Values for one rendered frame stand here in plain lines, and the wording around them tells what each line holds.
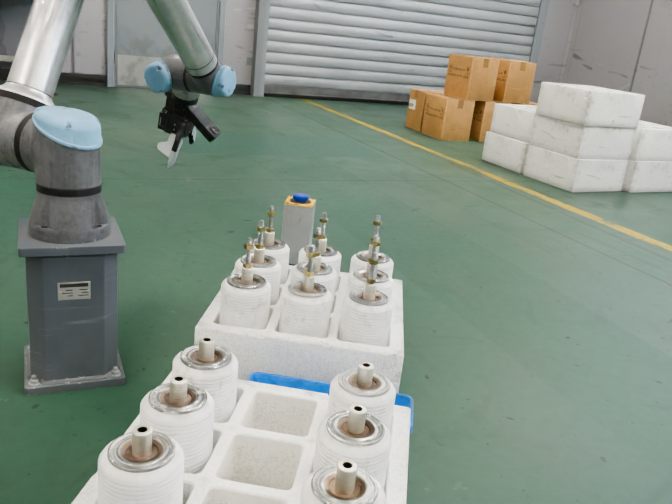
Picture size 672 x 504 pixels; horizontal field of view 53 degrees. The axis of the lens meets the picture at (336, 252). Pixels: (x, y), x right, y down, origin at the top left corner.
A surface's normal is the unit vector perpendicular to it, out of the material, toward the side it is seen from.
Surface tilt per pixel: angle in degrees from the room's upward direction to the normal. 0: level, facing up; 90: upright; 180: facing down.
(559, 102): 90
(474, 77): 90
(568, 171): 90
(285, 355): 90
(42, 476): 0
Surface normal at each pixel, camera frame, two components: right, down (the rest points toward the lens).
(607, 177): 0.45, 0.33
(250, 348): -0.08, 0.32
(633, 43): -0.91, 0.04
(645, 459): 0.11, -0.94
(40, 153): -0.41, 0.25
